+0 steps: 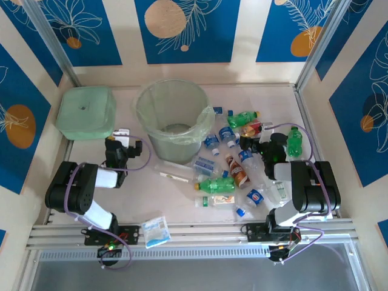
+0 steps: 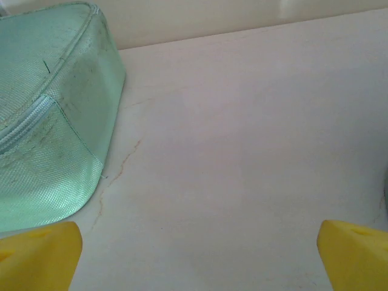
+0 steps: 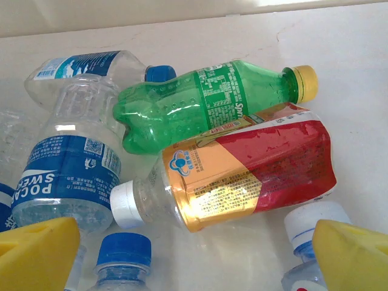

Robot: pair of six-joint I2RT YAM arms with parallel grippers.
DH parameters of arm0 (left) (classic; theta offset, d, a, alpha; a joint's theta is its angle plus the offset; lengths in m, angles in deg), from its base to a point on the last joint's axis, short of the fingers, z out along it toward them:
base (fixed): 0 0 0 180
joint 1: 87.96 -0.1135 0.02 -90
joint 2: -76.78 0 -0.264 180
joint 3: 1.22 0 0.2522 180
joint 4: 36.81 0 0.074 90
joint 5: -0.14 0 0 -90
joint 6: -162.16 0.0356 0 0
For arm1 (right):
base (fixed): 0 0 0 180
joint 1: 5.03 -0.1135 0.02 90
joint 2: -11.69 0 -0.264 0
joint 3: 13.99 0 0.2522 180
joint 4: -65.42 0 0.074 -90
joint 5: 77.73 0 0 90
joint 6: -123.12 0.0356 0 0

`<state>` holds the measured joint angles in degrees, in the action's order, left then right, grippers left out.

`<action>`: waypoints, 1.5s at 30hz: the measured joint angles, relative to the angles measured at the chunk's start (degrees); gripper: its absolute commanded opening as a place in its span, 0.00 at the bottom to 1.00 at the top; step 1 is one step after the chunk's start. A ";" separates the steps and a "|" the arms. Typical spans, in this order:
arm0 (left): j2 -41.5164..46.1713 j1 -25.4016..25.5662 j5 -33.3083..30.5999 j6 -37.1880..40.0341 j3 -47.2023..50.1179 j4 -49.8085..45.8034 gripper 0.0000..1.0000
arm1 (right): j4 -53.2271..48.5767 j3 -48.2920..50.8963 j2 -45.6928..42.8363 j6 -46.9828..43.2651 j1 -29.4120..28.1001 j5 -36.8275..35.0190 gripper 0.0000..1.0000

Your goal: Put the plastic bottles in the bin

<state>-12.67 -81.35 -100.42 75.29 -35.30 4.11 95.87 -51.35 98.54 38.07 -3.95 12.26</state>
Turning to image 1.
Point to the mesh wastebasket with plastic liner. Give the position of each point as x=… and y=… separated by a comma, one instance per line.
x=204, y=121

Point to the long clear bottle white label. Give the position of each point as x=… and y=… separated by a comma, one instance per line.
x=175, y=175

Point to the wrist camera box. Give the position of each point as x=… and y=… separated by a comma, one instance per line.
x=121, y=135
x=266, y=130

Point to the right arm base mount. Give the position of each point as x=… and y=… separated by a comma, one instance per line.
x=254, y=232

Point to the clear bottle blue white label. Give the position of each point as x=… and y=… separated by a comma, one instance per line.
x=204, y=165

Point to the black controller board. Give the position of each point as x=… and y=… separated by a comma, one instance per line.
x=280, y=253
x=109, y=253

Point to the aluminium frame post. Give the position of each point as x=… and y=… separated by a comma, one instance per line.
x=51, y=39
x=321, y=39

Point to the aluminium side rail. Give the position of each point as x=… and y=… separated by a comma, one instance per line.
x=303, y=106

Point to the clear bottle round blue logo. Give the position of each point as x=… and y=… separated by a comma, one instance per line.
x=255, y=197
x=245, y=156

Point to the clear bottle green orange label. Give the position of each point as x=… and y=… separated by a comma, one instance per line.
x=222, y=200

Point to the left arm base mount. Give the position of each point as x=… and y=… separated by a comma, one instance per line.
x=130, y=235

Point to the aluminium frame rail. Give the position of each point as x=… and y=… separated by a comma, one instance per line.
x=206, y=233

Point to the clear bottle blue cap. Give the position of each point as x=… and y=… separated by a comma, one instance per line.
x=218, y=110

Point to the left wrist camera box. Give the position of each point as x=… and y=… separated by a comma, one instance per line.
x=121, y=135

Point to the small water bottle blue label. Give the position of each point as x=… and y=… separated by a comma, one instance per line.
x=225, y=133
x=211, y=141

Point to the brown chocolate drink bottle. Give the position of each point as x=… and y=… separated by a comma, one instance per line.
x=238, y=174

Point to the red label drink bottle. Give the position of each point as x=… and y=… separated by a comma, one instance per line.
x=253, y=128

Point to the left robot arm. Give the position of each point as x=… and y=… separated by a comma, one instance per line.
x=69, y=188

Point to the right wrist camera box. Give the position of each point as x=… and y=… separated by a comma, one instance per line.
x=266, y=130

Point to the white blue sachet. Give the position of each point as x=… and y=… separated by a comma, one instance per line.
x=156, y=232

